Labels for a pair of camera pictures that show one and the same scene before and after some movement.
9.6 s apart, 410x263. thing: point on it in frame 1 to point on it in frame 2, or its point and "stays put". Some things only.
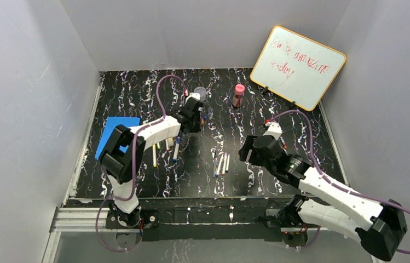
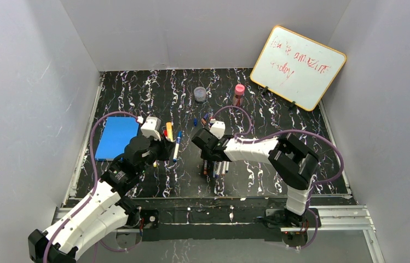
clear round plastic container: [202, 92] stays put
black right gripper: [252, 154] to [203, 141]
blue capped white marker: [178, 140] stays put
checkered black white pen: [213, 153] stays put
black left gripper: [196, 118] to [166, 148]
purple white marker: [219, 165] stays put
